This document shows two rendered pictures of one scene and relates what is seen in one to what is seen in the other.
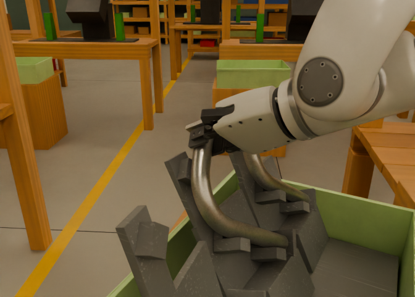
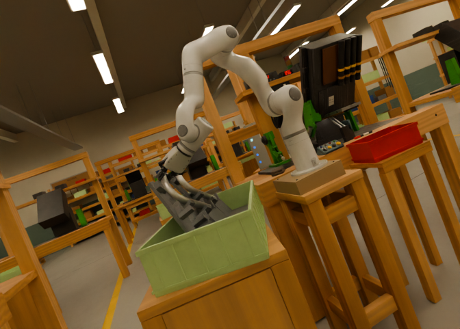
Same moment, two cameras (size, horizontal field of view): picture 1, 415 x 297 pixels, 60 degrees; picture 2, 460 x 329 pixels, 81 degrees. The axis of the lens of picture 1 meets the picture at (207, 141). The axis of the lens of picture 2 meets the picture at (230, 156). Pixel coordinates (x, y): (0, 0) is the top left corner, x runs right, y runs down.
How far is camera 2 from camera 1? 0.75 m
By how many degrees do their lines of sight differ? 30
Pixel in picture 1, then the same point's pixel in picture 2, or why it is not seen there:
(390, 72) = (198, 124)
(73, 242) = not seen: outside the picture
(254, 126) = (176, 158)
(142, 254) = (157, 187)
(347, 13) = (181, 115)
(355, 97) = (191, 129)
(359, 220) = (237, 195)
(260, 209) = not seen: hidden behind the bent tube
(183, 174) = not seen: hidden behind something
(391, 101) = (202, 131)
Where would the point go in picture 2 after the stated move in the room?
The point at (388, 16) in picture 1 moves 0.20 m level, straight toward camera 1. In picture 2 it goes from (188, 112) to (175, 104)
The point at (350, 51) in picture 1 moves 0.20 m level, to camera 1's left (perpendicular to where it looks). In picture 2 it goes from (185, 121) to (134, 138)
